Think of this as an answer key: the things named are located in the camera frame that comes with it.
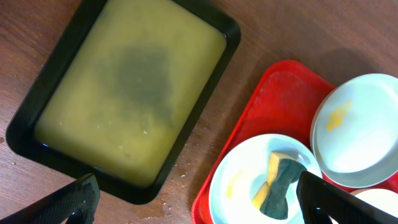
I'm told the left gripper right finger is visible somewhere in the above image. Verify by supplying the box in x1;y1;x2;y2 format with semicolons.
296;171;397;224

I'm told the green and yellow sponge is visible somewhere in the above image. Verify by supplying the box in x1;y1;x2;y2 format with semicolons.
252;152;307;220

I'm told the green plate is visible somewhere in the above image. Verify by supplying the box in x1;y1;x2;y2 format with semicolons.
310;73;397;189

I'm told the black tray with soapy water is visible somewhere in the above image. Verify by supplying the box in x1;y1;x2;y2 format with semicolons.
5;0;242;205

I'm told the light blue plate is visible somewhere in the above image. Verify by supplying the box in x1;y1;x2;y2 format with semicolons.
208;134;322;223

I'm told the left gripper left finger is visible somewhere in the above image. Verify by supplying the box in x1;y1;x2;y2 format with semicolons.
1;174;100;224

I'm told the white plate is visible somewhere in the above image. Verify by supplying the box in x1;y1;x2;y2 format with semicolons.
329;187;398;224

